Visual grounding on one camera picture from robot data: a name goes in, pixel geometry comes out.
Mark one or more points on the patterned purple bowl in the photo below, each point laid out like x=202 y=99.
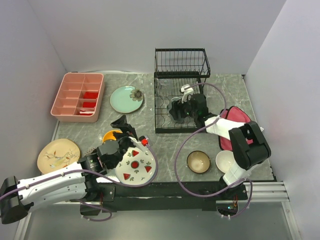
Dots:
x=92 y=150

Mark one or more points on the pink red cloth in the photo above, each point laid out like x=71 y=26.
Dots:
x=234 y=114

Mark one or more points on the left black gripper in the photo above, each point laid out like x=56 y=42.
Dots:
x=121 y=123

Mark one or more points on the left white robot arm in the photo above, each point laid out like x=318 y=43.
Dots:
x=75 y=182

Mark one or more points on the black wire dish rack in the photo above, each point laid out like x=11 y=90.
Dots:
x=183 y=66

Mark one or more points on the white bowl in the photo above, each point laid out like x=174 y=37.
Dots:
x=224 y=160

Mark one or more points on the watermelon pattern plate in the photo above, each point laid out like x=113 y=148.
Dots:
x=137 y=167

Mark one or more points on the aluminium rail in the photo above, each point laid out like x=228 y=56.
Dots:
x=267 y=192

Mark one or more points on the red block in tray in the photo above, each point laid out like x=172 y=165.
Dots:
x=90 y=95
x=88 y=104

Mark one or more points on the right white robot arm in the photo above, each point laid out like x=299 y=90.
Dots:
x=248 y=144

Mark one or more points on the brown glazed bowl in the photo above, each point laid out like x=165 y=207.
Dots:
x=198 y=162

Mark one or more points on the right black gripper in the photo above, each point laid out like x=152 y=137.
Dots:
x=177 y=105

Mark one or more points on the beige bird plate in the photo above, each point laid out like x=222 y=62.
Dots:
x=58 y=154

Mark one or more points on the orange bowl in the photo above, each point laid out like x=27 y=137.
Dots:
x=110 y=135

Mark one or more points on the mint green flower plate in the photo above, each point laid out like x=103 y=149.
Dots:
x=126 y=99

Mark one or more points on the clear faceted drinking glass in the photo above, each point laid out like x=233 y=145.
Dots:
x=165 y=84

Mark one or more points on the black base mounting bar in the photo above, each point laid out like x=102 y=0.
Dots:
x=159 y=196

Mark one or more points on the pink compartment organizer tray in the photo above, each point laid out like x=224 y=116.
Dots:
x=67 y=106

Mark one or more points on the white grey mug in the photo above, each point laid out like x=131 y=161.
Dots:
x=173 y=104

